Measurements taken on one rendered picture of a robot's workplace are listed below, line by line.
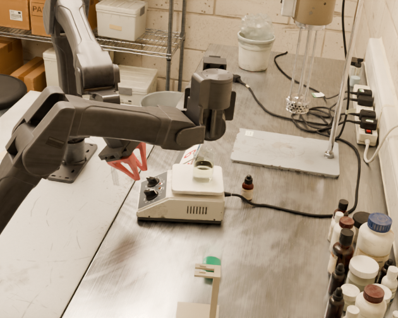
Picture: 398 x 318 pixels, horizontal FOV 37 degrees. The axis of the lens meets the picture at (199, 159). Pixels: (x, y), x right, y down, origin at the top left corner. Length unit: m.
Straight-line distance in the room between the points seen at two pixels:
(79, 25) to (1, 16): 2.46
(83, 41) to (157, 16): 2.52
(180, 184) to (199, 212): 0.08
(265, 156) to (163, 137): 0.67
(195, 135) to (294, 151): 0.70
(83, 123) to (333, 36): 2.85
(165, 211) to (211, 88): 0.40
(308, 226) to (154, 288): 0.42
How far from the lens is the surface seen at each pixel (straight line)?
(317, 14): 1.53
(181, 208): 1.36
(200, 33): 3.77
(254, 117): 1.92
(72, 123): 0.96
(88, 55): 1.27
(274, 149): 1.72
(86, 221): 1.39
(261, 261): 1.31
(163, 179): 1.43
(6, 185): 1.00
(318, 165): 1.67
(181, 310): 1.16
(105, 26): 3.58
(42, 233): 1.37
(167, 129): 1.04
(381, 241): 1.28
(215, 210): 1.37
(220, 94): 1.07
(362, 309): 1.14
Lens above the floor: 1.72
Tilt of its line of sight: 30 degrees down
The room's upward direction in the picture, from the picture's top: 5 degrees clockwise
